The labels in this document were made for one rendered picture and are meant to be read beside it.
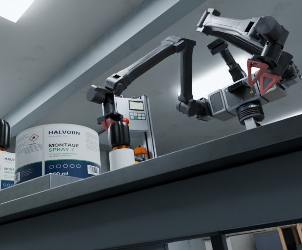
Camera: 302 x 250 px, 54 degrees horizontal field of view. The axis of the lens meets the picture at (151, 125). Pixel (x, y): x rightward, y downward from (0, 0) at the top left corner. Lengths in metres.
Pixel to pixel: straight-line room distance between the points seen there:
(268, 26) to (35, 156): 0.74
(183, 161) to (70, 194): 0.16
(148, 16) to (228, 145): 2.87
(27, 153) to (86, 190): 0.35
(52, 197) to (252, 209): 0.25
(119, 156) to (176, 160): 0.73
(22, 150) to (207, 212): 0.49
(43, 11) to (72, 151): 2.78
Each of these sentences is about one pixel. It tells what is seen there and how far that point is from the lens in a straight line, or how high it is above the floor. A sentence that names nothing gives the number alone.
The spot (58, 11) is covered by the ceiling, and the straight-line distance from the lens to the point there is 3.37.
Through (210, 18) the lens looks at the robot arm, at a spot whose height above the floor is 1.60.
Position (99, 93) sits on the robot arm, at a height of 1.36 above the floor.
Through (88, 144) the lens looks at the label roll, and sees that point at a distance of 0.71.
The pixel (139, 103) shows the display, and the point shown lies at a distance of 1.57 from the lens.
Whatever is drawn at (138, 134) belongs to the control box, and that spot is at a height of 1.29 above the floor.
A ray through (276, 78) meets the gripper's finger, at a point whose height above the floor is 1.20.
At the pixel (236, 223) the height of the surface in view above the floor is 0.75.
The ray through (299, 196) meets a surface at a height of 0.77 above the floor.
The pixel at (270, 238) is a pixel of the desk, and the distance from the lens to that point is 8.07.
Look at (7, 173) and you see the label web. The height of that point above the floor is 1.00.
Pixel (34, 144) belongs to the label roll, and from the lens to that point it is 0.70.
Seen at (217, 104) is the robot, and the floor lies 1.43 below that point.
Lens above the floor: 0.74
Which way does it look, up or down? 22 degrees up
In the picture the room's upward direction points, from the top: 8 degrees counter-clockwise
